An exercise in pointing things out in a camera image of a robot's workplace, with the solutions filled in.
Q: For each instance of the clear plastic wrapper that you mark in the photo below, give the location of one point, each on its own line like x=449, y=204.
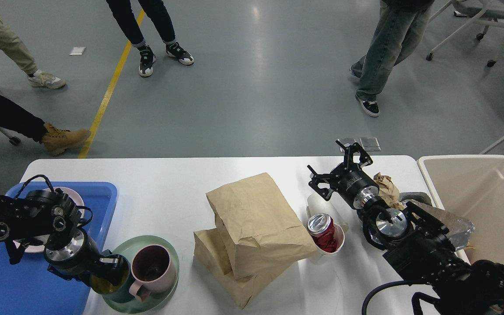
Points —
x=460, y=229

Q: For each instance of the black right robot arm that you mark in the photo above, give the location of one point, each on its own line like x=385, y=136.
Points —
x=415, y=244

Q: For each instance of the white paper cup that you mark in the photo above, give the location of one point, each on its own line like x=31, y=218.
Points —
x=317, y=204

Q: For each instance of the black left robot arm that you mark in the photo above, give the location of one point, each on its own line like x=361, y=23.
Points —
x=39, y=213

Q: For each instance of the green plate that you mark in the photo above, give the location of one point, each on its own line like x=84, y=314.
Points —
x=129, y=249

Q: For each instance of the beige plastic bin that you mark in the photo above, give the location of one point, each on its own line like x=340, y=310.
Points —
x=471, y=186

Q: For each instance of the seated person tan boots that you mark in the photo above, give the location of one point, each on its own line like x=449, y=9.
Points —
x=15, y=118

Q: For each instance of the blue plastic tray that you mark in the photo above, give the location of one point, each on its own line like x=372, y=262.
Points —
x=28, y=288

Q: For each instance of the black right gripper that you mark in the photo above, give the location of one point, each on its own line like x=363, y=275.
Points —
x=354, y=185

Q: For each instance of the pink plate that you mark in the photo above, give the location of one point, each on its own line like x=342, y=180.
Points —
x=36, y=245

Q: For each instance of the upper brown paper bag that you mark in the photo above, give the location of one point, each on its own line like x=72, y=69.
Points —
x=259, y=229

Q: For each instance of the grey crumpled wrapper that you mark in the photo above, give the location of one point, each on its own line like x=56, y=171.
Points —
x=417, y=196

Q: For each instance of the metal floor socket plate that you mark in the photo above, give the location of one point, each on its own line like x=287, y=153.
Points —
x=367, y=143

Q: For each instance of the white paper scrap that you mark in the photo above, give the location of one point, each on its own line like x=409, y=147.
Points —
x=77, y=51

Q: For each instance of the pink mug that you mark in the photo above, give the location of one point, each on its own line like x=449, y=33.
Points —
x=153, y=270

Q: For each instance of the crushed red soda can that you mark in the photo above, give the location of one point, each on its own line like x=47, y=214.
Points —
x=322, y=230

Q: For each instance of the white office chair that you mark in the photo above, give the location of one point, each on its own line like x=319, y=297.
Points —
x=482, y=12

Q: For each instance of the crumpled brown paper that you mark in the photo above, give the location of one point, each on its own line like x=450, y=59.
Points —
x=388, y=191

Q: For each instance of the teal mug yellow inside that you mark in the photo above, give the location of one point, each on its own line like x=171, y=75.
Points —
x=121, y=295

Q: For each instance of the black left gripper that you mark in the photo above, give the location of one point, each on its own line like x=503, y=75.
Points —
x=75, y=256

